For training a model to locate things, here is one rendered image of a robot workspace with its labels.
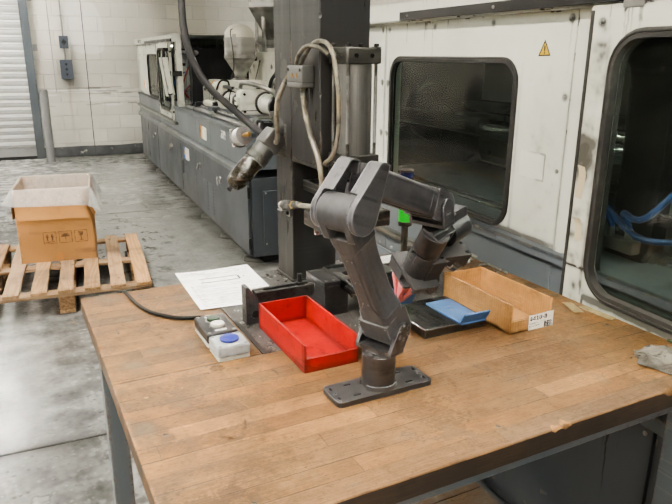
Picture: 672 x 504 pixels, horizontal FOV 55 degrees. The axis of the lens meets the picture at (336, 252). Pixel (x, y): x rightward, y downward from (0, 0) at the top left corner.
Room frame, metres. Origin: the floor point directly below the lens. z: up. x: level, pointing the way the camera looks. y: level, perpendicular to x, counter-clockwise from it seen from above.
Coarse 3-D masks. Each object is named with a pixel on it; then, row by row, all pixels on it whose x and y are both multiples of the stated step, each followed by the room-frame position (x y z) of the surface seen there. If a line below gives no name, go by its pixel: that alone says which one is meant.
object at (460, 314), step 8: (432, 304) 1.44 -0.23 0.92; (440, 304) 1.44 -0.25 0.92; (448, 304) 1.44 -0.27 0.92; (456, 304) 1.44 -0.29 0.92; (440, 312) 1.40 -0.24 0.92; (448, 312) 1.39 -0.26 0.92; (456, 312) 1.39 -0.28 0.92; (464, 312) 1.39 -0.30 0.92; (472, 312) 1.39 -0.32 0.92; (480, 312) 1.33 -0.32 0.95; (488, 312) 1.35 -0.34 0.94; (456, 320) 1.35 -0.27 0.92; (464, 320) 1.32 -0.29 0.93; (472, 320) 1.34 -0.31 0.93; (480, 320) 1.35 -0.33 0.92
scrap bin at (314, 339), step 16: (272, 304) 1.36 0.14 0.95; (288, 304) 1.38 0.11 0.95; (304, 304) 1.40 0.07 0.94; (272, 320) 1.28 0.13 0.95; (288, 320) 1.38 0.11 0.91; (304, 320) 1.38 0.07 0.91; (320, 320) 1.33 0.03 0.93; (336, 320) 1.26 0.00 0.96; (272, 336) 1.28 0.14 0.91; (288, 336) 1.20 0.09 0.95; (304, 336) 1.30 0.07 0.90; (320, 336) 1.30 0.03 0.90; (336, 336) 1.26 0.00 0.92; (352, 336) 1.20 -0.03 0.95; (288, 352) 1.20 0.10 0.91; (304, 352) 1.13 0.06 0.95; (320, 352) 1.22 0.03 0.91; (336, 352) 1.17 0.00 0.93; (352, 352) 1.18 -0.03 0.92; (304, 368) 1.13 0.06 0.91; (320, 368) 1.15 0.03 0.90
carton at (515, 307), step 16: (448, 272) 1.55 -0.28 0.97; (464, 272) 1.57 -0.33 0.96; (480, 272) 1.59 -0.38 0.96; (448, 288) 1.52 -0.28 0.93; (464, 288) 1.47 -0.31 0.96; (480, 288) 1.59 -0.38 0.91; (496, 288) 1.54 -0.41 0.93; (512, 288) 1.49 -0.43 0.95; (528, 288) 1.44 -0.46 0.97; (464, 304) 1.47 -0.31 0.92; (480, 304) 1.41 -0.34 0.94; (496, 304) 1.37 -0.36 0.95; (512, 304) 1.48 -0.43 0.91; (528, 304) 1.43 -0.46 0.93; (544, 304) 1.39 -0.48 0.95; (496, 320) 1.36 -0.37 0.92; (512, 320) 1.32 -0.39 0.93; (528, 320) 1.35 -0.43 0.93; (544, 320) 1.37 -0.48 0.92
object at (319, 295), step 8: (312, 280) 1.47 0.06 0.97; (392, 280) 1.50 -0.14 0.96; (320, 288) 1.43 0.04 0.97; (328, 288) 1.42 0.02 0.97; (336, 288) 1.43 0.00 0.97; (312, 296) 1.47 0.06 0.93; (320, 296) 1.43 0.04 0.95; (328, 296) 1.42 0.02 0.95; (336, 296) 1.43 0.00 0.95; (344, 296) 1.44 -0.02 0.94; (320, 304) 1.43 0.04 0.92; (328, 304) 1.42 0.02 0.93; (336, 304) 1.43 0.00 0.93; (344, 304) 1.44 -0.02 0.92; (336, 312) 1.43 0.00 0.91; (344, 312) 1.44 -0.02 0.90
